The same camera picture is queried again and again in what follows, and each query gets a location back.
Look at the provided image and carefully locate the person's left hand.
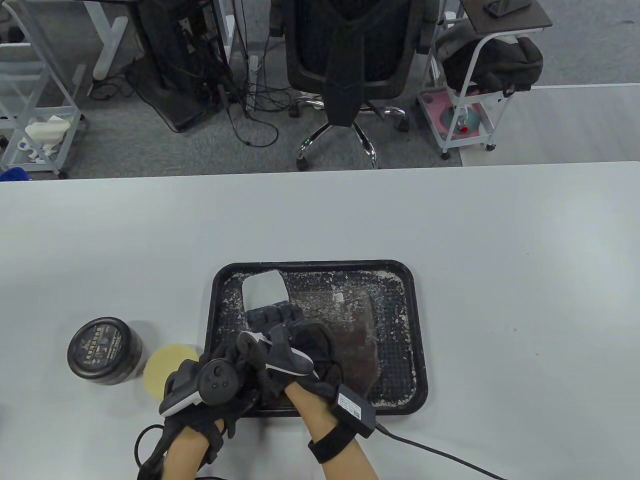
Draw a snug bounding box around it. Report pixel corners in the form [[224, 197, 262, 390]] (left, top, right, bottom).
[[159, 345, 262, 471]]

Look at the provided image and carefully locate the person's right hand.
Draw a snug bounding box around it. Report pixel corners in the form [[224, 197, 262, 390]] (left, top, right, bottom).
[[238, 302, 346, 416]]

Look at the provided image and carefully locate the black hand controller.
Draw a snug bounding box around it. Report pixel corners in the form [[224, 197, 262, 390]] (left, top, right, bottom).
[[159, 359, 241, 417], [236, 327, 316, 377]]

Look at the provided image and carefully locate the brown leather bag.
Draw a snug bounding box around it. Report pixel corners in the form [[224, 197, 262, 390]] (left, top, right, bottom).
[[287, 290, 379, 401]]

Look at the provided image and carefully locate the black plastic tray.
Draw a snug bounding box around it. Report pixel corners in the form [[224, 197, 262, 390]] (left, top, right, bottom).
[[204, 259, 429, 417]]

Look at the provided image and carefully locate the white blue brown cloth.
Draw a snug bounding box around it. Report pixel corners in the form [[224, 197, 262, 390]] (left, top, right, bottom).
[[242, 270, 292, 313]]

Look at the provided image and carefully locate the person's left forearm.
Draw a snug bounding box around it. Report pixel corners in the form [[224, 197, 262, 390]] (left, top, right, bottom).
[[162, 425, 226, 480]]

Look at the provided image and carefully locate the person's right forearm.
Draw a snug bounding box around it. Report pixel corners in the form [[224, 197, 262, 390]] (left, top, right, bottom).
[[285, 385, 382, 480]]

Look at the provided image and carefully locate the black round jar lid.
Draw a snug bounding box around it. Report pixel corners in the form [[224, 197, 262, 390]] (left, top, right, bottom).
[[67, 317, 146, 386]]

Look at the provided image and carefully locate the pink round plate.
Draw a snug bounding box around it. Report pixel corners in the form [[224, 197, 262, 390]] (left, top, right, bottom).
[[422, 92, 493, 141]]

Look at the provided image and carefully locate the clear bottle with red cap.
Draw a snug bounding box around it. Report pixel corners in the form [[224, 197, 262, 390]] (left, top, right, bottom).
[[452, 107, 481, 135]]

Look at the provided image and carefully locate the white power strip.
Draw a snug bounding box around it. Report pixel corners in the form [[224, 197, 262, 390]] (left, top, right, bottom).
[[247, 54, 263, 113]]

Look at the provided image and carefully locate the black office chair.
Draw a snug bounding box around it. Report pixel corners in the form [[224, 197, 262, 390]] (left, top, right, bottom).
[[269, 0, 441, 171]]

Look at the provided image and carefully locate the white foam block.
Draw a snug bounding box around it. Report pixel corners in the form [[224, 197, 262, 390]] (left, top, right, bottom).
[[25, 116, 71, 146]]

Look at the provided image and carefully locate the white desk leg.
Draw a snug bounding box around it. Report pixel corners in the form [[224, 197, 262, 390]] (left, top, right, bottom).
[[218, 0, 237, 66], [82, 0, 130, 81]]

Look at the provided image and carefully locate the black computer tower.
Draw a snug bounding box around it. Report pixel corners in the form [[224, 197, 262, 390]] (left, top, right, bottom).
[[125, 0, 233, 133]]

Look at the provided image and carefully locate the black backpack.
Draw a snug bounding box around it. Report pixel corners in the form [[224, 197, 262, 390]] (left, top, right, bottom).
[[437, 20, 544, 97]]

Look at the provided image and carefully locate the white cart with brown top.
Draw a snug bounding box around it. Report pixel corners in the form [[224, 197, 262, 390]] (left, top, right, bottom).
[[417, 0, 553, 160]]

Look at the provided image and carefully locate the black phone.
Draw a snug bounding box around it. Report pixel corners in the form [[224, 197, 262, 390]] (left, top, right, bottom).
[[484, 0, 532, 18]]

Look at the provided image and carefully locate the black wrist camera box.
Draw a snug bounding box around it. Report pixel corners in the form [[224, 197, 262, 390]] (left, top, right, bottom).
[[332, 384, 377, 440]]

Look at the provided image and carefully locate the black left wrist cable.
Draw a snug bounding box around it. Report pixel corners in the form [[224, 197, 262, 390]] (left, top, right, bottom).
[[134, 424, 166, 471]]

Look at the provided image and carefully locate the bundle of black cables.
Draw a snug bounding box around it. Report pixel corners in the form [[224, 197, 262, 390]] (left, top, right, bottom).
[[197, 0, 301, 148]]

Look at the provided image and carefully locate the white wire cart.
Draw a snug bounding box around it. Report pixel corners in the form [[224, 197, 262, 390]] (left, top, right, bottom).
[[0, 0, 88, 180]]

